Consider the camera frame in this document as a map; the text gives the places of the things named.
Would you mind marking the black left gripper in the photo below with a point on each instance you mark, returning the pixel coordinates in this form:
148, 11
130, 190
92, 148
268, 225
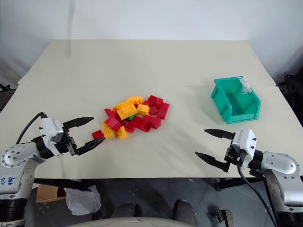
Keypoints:
65, 146

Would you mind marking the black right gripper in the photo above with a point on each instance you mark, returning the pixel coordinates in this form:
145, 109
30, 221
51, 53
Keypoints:
234, 157

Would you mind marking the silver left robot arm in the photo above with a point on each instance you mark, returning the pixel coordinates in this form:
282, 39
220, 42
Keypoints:
16, 156

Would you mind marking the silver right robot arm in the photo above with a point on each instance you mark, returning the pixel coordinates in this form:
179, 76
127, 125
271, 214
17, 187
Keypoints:
281, 165

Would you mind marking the brown cardboard box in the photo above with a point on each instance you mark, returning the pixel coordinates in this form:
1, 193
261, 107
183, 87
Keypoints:
48, 192

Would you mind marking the single red brick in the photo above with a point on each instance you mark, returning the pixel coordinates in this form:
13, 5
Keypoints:
97, 135

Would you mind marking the red plastic building brick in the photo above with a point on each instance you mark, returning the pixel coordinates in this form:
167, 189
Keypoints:
109, 112

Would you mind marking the green plastic toy brick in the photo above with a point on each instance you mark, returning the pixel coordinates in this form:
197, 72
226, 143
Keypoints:
129, 117

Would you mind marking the green plastic storage bin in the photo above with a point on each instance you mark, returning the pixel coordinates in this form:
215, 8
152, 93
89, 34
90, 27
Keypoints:
220, 97

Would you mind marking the white crumpled plastic bag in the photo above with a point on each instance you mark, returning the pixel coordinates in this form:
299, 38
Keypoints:
81, 201

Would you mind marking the clear label holder on bin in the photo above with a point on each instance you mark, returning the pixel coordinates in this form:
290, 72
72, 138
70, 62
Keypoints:
245, 86

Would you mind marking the metal clamp under table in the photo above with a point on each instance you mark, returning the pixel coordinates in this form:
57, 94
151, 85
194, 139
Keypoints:
226, 217

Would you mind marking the dark rounded shape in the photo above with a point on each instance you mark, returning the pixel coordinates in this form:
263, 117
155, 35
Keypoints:
125, 209
185, 212

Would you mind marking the black stand beside table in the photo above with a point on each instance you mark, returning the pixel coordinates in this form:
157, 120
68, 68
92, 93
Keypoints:
4, 87

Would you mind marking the black equipment beside table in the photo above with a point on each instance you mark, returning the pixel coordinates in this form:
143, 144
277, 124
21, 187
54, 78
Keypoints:
292, 89

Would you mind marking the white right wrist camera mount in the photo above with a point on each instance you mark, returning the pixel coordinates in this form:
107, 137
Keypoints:
247, 144

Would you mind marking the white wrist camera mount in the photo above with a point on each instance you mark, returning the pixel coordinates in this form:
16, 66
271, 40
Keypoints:
49, 132
247, 144

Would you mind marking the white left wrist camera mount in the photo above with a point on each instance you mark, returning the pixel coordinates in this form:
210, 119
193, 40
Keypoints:
49, 132

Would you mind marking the black table frame bar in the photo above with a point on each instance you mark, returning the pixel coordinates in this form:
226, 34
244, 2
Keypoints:
61, 183
236, 182

